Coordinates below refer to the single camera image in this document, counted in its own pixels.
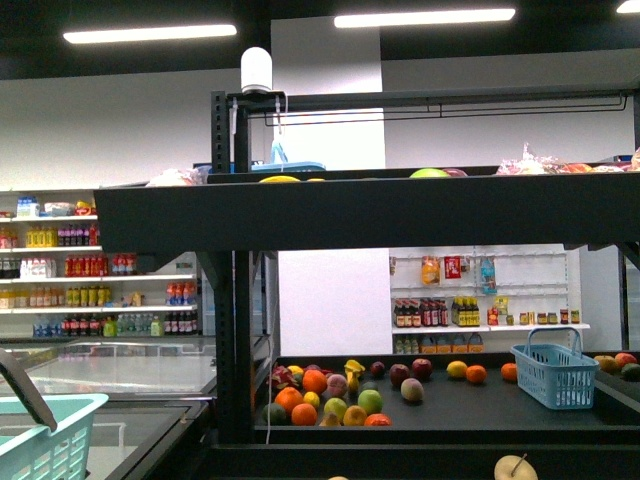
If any grey basket handle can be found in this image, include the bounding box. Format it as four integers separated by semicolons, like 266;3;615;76
1;349;58;432

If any teal plastic shopping basket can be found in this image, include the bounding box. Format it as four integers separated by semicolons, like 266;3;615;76
1;393;108;479

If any black upper shelf tray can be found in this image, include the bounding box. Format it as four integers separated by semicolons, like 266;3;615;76
94;170;639;255

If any black rear fruit tray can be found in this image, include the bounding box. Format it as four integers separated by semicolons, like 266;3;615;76
253;354;639;445

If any black fruit tray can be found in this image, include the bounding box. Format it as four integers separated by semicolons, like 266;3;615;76
196;445;639;479
253;354;639;445

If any glass freezer chest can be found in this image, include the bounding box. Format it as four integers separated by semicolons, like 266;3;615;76
3;338;216;479

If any black front fruit tray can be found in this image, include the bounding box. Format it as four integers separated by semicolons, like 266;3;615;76
196;445;639;479

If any blue small basket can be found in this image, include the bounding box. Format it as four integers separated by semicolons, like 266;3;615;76
510;326;600;411

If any white pear with stem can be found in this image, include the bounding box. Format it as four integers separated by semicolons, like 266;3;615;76
494;454;539;480

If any black shelf upright post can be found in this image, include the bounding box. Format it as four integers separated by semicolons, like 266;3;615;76
208;91;250;445

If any white dome camera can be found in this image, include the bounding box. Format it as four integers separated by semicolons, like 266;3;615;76
240;47;273;94

